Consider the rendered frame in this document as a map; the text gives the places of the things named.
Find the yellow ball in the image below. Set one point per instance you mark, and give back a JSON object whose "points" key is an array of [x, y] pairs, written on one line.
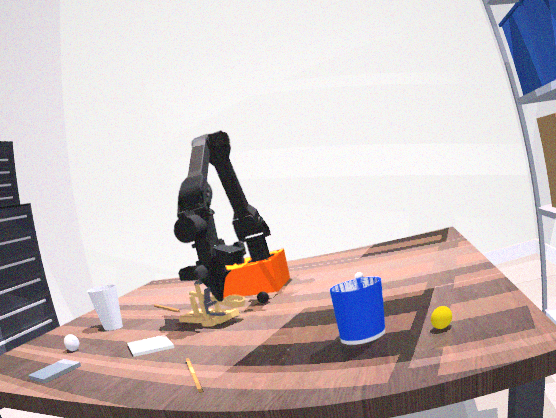
{"points": [[441, 317]]}

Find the blue mug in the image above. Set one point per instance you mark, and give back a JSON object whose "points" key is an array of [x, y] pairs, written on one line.
{"points": [[358, 306]]}

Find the dark grey ball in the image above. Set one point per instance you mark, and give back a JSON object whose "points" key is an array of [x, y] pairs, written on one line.
{"points": [[262, 297]]}

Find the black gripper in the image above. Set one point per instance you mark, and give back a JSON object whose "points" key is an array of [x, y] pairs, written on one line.
{"points": [[213, 275]]}

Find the white ball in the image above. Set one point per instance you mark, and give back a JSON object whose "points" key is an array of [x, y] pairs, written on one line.
{"points": [[71, 342]]}

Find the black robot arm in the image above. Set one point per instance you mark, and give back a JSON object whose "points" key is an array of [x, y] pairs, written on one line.
{"points": [[195, 218]]}

